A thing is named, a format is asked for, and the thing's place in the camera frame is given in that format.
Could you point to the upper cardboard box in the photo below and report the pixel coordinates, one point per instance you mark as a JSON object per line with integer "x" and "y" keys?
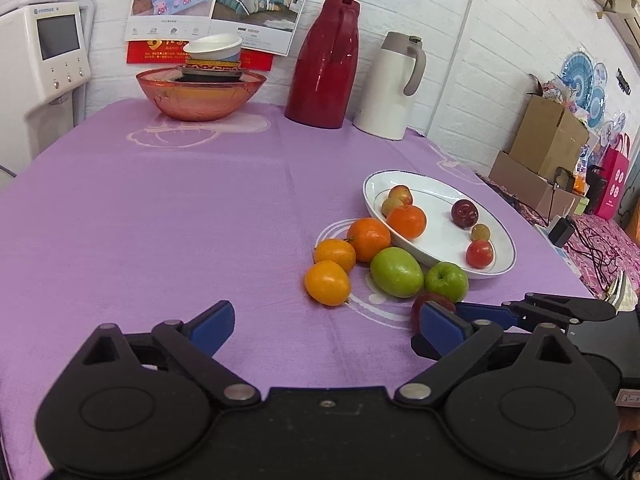
{"x": 549, "y": 137}

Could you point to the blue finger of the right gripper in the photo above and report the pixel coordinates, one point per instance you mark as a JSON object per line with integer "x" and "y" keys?
{"x": 534, "y": 309}

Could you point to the large orange tangerine front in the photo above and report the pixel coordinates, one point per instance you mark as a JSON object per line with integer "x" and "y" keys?
{"x": 409, "y": 221}

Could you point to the red thermos jug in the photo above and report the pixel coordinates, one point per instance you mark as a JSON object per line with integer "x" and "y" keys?
{"x": 326, "y": 67}

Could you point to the brown longan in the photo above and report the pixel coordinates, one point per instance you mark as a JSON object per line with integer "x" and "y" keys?
{"x": 480, "y": 232}
{"x": 390, "y": 204}

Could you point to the black power adapter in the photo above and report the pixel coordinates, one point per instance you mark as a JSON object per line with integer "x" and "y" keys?
{"x": 560, "y": 231}

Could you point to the orange tangerine back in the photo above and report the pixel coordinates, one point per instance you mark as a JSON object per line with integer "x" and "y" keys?
{"x": 368, "y": 236}

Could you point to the white power strip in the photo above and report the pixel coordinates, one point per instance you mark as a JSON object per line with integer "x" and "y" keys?
{"x": 562, "y": 253}

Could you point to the oval green apple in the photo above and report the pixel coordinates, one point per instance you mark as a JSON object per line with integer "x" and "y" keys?
{"x": 397, "y": 273}

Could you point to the red cherry tomato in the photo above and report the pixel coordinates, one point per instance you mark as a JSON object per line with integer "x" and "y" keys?
{"x": 479, "y": 254}

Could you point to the red glass bowl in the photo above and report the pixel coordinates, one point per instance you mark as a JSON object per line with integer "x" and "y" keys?
{"x": 198, "y": 98}

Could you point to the lower cardboard box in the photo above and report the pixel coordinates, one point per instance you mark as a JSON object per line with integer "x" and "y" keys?
{"x": 548, "y": 199}

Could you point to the red yellow peach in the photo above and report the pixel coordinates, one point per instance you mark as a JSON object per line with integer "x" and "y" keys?
{"x": 402, "y": 193}

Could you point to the round green apple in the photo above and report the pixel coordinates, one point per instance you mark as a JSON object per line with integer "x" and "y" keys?
{"x": 448, "y": 280}

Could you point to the white air conditioner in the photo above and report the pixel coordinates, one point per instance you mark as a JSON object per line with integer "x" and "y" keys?
{"x": 622, "y": 0}

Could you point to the small yellow orange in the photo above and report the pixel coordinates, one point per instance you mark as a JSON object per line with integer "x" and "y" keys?
{"x": 327, "y": 283}
{"x": 338, "y": 251}

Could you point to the blue paper fans decoration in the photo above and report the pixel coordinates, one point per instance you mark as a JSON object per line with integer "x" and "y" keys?
{"x": 583, "y": 91}

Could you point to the bedding calendar poster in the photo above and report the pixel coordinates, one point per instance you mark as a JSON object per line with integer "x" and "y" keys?
{"x": 157, "y": 29}

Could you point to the purple tablecloth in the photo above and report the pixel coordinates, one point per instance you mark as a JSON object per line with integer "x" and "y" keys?
{"x": 134, "y": 219}

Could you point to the pink shopping bag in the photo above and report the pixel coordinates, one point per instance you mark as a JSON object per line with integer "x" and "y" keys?
{"x": 615, "y": 165}

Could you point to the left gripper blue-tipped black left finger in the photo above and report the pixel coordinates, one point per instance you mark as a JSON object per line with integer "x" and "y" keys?
{"x": 192, "y": 345}

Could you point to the stack of small bowls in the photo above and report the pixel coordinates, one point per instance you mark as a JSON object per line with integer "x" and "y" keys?
{"x": 214, "y": 58}

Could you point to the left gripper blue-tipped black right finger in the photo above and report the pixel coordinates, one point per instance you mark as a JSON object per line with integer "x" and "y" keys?
{"x": 444, "y": 333}

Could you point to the white thermos jug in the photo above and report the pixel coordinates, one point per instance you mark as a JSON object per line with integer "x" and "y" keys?
{"x": 390, "y": 87}

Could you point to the cardboard box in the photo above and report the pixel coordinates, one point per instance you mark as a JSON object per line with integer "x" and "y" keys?
{"x": 549, "y": 137}
{"x": 548, "y": 199}

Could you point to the white water dispenser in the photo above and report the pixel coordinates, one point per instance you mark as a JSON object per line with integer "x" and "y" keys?
{"x": 44, "y": 60}

